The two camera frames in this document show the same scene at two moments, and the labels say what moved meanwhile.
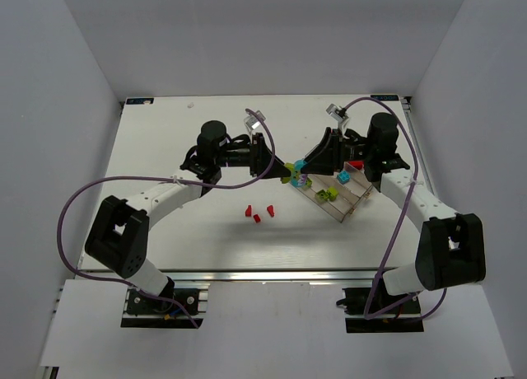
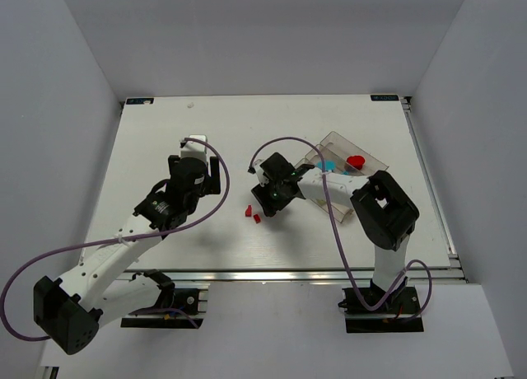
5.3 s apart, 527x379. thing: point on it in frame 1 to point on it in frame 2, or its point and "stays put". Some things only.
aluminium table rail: x=273 y=275 stays put
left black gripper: x=256 y=155 to x=212 y=175
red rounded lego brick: x=358 y=164 stays put
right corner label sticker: x=385 y=97 stays put
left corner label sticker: x=140 y=100 stays put
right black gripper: x=334 y=152 to x=268 y=200
